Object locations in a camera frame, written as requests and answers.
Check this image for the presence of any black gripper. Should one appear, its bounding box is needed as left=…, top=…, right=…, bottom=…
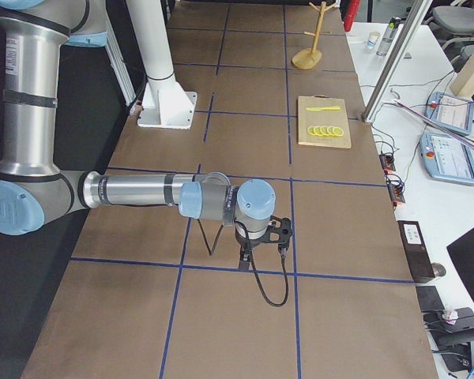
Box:
left=235, top=227, right=253, bottom=271

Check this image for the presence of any wooden cup storage rack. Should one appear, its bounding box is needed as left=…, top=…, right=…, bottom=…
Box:
left=291, top=0, right=337, bottom=70

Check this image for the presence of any white paper cup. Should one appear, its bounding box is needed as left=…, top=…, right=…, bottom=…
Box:
left=366, top=31, right=380, bottom=50

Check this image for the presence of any lemon slice four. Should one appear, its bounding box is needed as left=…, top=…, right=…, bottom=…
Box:
left=312, top=126, right=327, bottom=137

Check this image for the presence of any lemon slice one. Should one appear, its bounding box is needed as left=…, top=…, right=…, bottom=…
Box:
left=334, top=126, right=344, bottom=137

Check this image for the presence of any orange terminal block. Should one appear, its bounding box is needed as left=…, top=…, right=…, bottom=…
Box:
left=378, top=152, right=405, bottom=208

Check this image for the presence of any wooden cutting board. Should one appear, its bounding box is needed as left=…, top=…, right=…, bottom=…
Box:
left=297, top=96, right=352, bottom=149

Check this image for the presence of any black box white label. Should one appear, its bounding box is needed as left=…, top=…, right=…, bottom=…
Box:
left=397, top=220, right=435, bottom=283

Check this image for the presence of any yellow plastic knife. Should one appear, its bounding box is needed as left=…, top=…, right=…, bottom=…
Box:
left=305, top=106, right=340, bottom=112

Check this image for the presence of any near teach pendant tablet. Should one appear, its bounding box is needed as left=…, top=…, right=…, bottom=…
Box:
left=420, top=133, right=474, bottom=186

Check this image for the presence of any teach pendant tablet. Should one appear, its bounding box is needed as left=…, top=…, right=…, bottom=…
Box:
left=426, top=92, right=474, bottom=136
left=420, top=133, right=474, bottom=186

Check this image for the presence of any far teach pendant tablet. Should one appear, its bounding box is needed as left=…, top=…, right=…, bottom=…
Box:
left=426, top=92, right=474, bottom=136

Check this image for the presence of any clear water bottle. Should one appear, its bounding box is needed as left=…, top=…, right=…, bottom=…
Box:
left=376, top=17, right=401, bottom=57

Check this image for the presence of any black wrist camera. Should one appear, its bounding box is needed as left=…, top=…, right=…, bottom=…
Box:
left=258, top=216, right=293, bottom=253

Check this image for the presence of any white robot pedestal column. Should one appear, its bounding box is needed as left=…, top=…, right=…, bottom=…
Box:
left=126, top=0, right=198, bottom=129

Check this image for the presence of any aluminium frame post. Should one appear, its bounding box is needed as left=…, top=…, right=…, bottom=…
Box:
left=362, top=0, right=432, bottom=122

